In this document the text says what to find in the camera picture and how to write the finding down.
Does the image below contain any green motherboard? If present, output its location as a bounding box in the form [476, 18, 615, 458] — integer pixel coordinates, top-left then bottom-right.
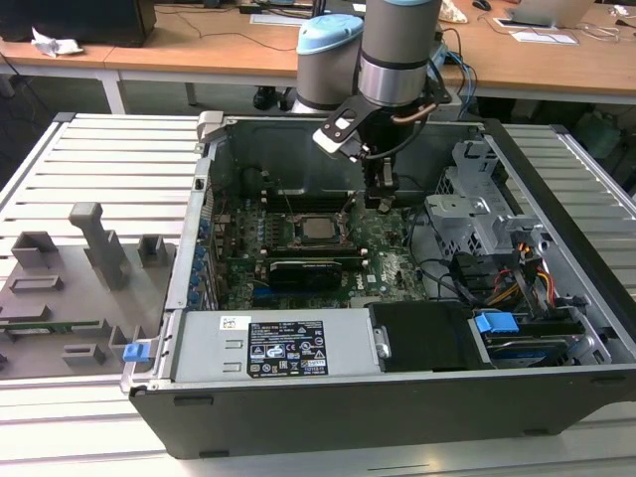
[211, 191, 428, 309]

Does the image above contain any grey laptop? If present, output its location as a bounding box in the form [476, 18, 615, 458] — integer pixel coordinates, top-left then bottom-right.
[504, 0, 595, 29]

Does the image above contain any silver CPU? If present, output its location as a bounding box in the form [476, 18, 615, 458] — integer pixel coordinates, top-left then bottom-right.
[301, 216, 340, 241]

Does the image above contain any black and grey PC case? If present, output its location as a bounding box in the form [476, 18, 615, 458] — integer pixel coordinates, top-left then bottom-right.
[121, 109, 636, 461]

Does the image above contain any orange yellow wire bundle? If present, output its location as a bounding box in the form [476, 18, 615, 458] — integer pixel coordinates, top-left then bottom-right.
[489, 262, 556, 307]

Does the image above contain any grey parts rack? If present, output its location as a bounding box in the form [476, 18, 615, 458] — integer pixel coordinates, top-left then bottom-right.
[0, 201, 178, 382]

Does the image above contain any metal drive cage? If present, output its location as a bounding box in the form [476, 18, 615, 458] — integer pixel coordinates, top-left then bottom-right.
[424, 138, 553, 259]

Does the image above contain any CPU socket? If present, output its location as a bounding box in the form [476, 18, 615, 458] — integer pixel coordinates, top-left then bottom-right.
[290, 212, 352, 249]

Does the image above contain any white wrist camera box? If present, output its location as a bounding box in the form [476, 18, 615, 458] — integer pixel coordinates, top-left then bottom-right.
[311, 96, 372, 163]

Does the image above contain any wooden desk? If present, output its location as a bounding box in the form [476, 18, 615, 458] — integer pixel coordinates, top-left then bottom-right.
[0, 0, 636, 115]

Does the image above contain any black plastic shroud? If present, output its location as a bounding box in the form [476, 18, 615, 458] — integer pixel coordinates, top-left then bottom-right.
[370, 301, 493, 374]

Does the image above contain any black wire bundle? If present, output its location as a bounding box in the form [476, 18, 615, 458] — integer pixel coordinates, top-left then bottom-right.
[410, 206, 503, 307]

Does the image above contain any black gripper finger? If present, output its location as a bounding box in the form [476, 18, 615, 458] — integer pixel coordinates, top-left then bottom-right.
[364, 154, 401, 214]

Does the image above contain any black box on desk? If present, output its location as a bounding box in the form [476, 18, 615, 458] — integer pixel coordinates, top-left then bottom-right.
[0, 0, 158, 49]

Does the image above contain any black chair base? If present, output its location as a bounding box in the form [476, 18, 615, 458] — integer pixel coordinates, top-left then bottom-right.
[252, 85, 292, 111]

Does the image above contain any grey case handle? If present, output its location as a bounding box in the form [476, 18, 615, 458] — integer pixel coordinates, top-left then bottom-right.
[197, 109, 228, 146]

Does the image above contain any blue case latch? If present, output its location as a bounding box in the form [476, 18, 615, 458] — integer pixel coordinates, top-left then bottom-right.
[122, 342, 150, 365]

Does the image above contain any green RAM stick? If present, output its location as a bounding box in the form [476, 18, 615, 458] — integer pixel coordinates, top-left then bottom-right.
[0, 321, 100, 334]
[265, 251, 365, 270]

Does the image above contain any metal socket cover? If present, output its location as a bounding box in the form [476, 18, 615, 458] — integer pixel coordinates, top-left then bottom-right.
[336, 207, 355, 244]

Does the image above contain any white paper sheet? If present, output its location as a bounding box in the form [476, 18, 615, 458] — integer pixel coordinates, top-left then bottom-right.
[249, 13, 319, 27]
[515, 27, 580, 47]

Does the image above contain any grey power supply with label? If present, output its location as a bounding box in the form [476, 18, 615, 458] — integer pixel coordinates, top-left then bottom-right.
[171, 307, 387, 384]

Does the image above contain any hard disk in blue carrier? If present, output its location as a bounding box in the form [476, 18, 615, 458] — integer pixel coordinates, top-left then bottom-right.
[474, 308, 577, 370]

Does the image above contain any crumpled white paper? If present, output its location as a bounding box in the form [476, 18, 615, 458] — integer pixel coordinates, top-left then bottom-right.
[30, 27, 84, 59]

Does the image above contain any black graphics card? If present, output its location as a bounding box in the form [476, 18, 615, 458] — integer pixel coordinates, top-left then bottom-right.
[267, 257, 344, 292]

